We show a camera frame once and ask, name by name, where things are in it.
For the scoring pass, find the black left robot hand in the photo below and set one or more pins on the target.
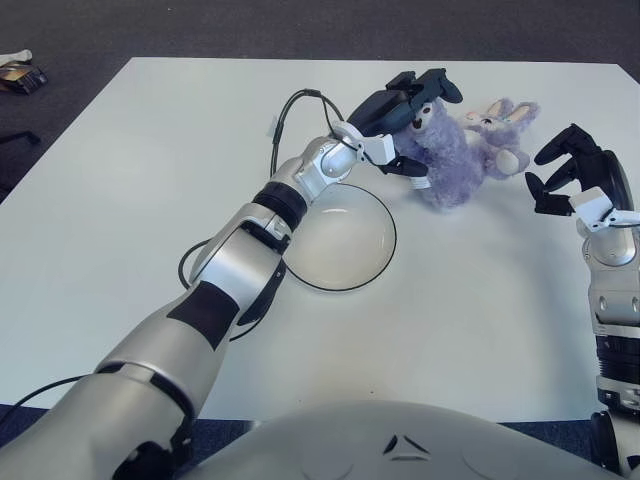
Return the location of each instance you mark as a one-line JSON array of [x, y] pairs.
[[380, 112]]

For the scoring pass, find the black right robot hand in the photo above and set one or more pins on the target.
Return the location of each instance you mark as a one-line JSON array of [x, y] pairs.
[[610, 170]]

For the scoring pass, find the purple plush bunny doll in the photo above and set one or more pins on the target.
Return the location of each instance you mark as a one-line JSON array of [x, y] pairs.
[[445, 160]]

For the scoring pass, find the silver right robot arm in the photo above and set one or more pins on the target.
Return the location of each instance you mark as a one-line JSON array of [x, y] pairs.
[[617, 305]]

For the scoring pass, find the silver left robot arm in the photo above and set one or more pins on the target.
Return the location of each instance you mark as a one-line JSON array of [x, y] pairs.
[[235, 265]]

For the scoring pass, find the white plate with black rim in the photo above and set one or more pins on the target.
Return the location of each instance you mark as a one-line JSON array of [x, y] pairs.
[[345, 240]]

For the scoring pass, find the grey robot torso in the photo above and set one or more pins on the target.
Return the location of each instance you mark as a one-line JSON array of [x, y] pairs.
[[400, 450]]

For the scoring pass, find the dark cardboard box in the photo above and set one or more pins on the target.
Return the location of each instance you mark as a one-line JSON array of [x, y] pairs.
[[22, 79]]

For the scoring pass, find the white crumpled paper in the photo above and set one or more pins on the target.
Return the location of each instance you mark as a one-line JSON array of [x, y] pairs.
[[15, 56]]

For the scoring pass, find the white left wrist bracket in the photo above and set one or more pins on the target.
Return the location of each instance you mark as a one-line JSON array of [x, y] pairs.
[[380, 150]]

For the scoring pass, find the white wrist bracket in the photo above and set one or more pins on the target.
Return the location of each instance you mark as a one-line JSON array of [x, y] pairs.
[[592, 205], [380, 150]]

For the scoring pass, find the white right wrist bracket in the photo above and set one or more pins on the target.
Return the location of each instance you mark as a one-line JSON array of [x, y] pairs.
[[592, 205]]

